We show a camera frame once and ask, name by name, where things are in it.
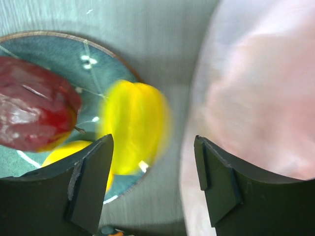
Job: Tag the patterned orange black garment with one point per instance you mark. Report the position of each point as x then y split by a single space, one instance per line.
109 231

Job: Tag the blue ceramic plate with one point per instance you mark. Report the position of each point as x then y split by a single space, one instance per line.
91 69

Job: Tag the yellow fake starfruit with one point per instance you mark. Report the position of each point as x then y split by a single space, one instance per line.
137 115

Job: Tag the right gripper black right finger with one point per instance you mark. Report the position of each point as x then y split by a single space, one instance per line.
246 200

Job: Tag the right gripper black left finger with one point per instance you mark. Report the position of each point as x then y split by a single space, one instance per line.
61 199

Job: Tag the pink plastic bag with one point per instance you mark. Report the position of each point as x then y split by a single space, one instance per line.
253 95

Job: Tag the red fake apple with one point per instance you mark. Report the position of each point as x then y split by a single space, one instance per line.
38 108

